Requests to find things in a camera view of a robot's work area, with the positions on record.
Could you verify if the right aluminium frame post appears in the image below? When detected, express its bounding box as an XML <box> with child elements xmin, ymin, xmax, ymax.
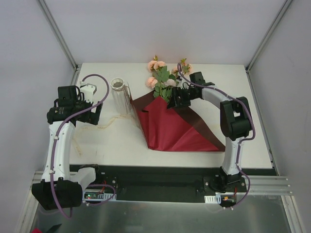
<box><xmin>244</xmin><ymin>0</ymin><xmax>294</xmax><ymax>73</ymax></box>

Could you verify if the cream printed ribbon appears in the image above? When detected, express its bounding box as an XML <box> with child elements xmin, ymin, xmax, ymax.
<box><xmin>72</xmin><ymin>114</ymin><xmax>139</xmax><ymax>157</ymax></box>

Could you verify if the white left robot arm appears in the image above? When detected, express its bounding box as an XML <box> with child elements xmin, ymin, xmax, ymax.
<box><xmin>32</xmin><ymin>82</ymin><xmax>103</xmax><ymax>211</ymax></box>

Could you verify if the left white cable duct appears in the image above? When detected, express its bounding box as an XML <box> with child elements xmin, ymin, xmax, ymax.
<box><xmin>83</xmin><ymin>192</ymin><xmax>117</xmax><ymax>202</ymax></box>

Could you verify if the left aluminium frame post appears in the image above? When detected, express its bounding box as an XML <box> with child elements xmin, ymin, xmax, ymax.
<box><xmin>36</xmin><ymin>0</ymin><xmax>78</xmax><ymax>71</ymax></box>

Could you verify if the dark red wrapping paper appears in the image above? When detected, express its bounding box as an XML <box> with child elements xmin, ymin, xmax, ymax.
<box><xmin>131</xmin><ymin>92</ymin><xmax>225</xmax><ymax>152</ymax></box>

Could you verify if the tall pink rose stem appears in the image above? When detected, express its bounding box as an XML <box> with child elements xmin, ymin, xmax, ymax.
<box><xmin>145</xmin><ymin>55</ymin><xmax>170</xmax><ymax>100</ymax></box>

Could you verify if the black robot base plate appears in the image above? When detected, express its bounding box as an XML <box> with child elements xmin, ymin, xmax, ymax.
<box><xmin>65</xmin><ymin>164</ymin><xmax>251</xmax><ymax>202</ymax></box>

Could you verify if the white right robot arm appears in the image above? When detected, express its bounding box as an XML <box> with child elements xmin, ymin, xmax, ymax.
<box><xmin>168</xmin><ymin>72</ymin><xmax>256</xmax><ymax>193</ymax></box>

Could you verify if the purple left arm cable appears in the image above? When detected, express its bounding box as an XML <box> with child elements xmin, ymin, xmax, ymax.
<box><xmin>51</xmin><ymin>74</ymin><xmax>110</xmax><ymax>219</ymax></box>

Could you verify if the aluminium frame post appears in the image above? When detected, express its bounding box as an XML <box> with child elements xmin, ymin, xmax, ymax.
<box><xmin>36</xmin><ymin>0</ymin><xmax>78</xmax><ymax>71</ymax></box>
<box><xmin>244</xmin><ymin>0</ymin><xmax>294</xmax><ymax>73</ymax></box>

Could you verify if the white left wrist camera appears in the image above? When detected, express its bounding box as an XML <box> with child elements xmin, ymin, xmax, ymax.
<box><xmin>80</xmin><ymin>81</ymin><xmax>97</xmax><ymax>103</ymax></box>

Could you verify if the aluminium front rail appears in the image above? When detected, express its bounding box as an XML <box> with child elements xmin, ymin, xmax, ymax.
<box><xmin>31</xmin><ymin>171</ymin><xmax>292</xmax><ymax>195</ymax></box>

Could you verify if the right white cable duct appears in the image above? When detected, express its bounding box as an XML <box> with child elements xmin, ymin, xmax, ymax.
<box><xmin>204</xmin><ymin>195</ymin><xmax>222</xmax><ymax>204</ymax></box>

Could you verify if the white cable duct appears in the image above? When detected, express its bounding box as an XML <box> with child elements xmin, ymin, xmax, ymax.
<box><xmin>204</xmin><ymin>195</ymin><xmax>222</xmax><ymax>204</ymax></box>
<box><xmin>83</xmin><ymin>192</ymin><xmax>117</xmax><ymax>202</ymax></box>

